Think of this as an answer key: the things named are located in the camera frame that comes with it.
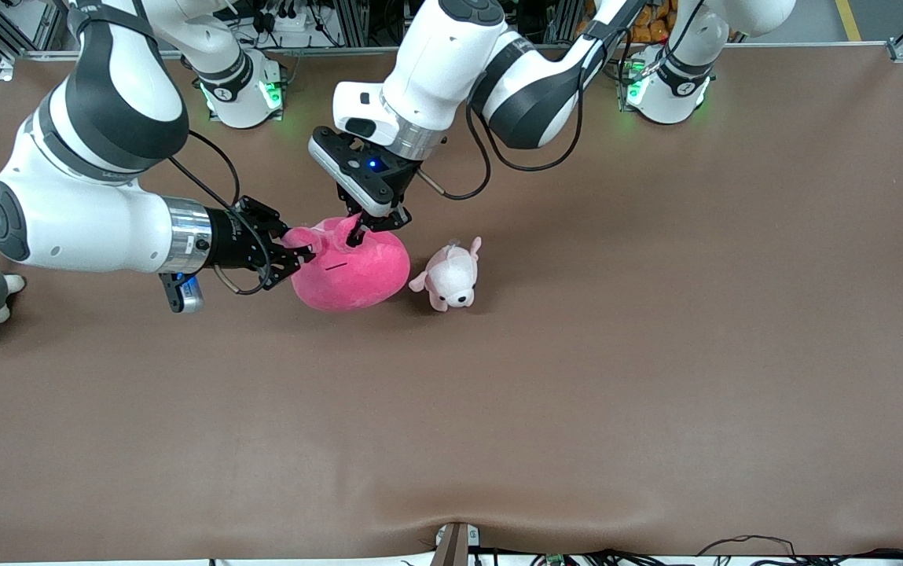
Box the pink white plush dog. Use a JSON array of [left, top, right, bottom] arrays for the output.
[[408, 236, 483, 313]]

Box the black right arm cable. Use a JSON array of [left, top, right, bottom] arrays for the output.
[[168, 130, 273, 297]]

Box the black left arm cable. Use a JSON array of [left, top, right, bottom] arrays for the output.
[[420, 24, 634, 202]]

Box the black cable bundle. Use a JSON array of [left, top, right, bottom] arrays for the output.
[[530, 535, 903, 566]]

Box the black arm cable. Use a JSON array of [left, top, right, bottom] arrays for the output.
[[420, 24, 634, 202], [168, 130, 273, 297]]

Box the aluminium table edge frame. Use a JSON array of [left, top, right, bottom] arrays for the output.
[[0, 39, 903, 166]]

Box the white power strip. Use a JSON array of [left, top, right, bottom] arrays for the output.
[[262, 8, 318, 34]]

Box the orange plush toy pile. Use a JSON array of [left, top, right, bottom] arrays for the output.
[[630, 0, 678, 45]]

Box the brown camera mount bracket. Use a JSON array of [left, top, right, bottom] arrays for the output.
[[429, 521, 482, 566]]

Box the round pink plush toy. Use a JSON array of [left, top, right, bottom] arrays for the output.
[[282, 214, 411, 312]]

